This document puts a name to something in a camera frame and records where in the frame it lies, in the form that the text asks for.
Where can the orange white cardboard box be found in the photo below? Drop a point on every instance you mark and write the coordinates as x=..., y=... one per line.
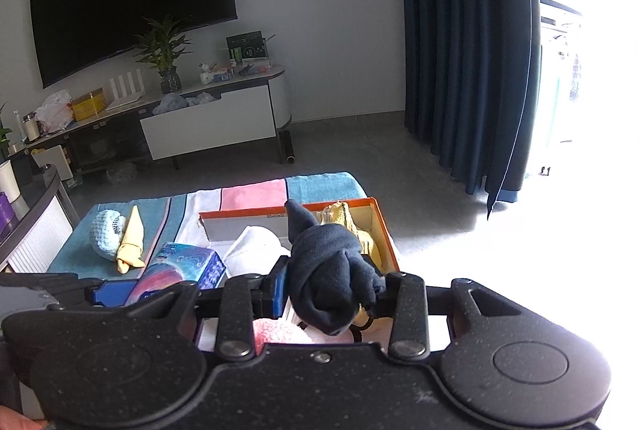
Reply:
x=224, y=227

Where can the white paper cup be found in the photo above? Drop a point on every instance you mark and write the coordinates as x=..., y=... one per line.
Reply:
x=8, y=183

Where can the white cloth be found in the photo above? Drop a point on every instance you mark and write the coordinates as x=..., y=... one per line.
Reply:
x=255, y=251

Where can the dark round side table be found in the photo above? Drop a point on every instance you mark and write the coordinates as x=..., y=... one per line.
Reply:
x=47, y=219

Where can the dark blue curtain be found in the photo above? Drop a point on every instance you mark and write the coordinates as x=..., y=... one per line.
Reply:
x=472, y=81

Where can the blue tissue pack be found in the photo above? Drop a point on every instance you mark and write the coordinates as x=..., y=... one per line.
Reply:
x=176, y=263

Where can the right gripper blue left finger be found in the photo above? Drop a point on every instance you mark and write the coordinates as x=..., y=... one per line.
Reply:
x=273, y=292

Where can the pink fluffy plush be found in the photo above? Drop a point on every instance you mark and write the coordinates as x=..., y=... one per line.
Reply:
x=278, y=331

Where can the yellow box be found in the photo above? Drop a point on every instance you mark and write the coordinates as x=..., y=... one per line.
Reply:
x=88, y=105

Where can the black hair band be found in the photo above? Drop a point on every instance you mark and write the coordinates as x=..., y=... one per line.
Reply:
x=365, y=328

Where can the dark navy sock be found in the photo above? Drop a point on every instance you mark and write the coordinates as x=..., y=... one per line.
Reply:
x=325, y=275

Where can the yellow folded cloth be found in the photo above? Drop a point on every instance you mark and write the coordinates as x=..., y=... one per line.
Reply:
x=130, y=250

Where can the bamboo plant in vase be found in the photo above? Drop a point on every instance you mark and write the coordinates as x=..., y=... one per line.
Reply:
x=160, y=46

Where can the light blue knitted pouch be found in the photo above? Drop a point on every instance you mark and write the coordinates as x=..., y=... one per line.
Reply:
x=106, y=232

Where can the white router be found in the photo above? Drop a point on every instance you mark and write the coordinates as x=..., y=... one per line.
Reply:
x=126, y=89

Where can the person's left hand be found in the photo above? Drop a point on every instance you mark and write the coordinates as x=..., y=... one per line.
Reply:
x=11, y=420

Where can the black green box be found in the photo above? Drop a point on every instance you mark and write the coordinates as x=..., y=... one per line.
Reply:
x=246, y=46

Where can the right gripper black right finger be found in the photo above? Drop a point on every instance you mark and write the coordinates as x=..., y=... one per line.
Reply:
x=382, y=282

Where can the white tv cabinet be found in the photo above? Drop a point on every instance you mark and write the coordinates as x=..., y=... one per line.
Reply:
x=246, y=108

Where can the white plastic bag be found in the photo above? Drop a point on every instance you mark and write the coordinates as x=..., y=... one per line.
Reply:
x=55, y=113

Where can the green plant on table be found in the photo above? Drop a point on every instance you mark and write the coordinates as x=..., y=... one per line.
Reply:
x=5, y=133

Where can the purple tray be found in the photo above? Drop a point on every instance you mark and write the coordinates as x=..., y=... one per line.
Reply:
x=8, y=219

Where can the yellow striped towel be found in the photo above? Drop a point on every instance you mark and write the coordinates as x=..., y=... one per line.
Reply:
x=339, y=213

